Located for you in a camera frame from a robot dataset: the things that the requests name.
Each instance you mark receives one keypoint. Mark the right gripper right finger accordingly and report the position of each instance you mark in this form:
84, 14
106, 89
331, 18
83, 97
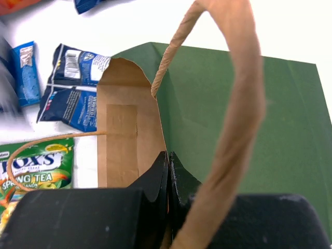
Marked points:
255, 220

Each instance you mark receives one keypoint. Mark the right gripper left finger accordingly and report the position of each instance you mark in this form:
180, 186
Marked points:
131, 217

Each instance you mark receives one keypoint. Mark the green paper bag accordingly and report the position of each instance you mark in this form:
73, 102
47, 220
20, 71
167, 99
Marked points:
210, 97

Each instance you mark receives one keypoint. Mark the green yellow candy packet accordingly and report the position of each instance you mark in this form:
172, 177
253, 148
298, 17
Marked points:
47, 165

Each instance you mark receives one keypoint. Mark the white blue snack packet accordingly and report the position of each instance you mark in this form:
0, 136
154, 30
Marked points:
70, 94

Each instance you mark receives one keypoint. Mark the dark blue snack packet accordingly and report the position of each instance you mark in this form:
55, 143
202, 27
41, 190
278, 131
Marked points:
83, 6

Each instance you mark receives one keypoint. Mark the red snack packet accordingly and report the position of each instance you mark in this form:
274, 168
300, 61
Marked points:
11, 6

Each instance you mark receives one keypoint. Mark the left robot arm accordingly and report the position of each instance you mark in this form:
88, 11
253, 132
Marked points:
9, 98

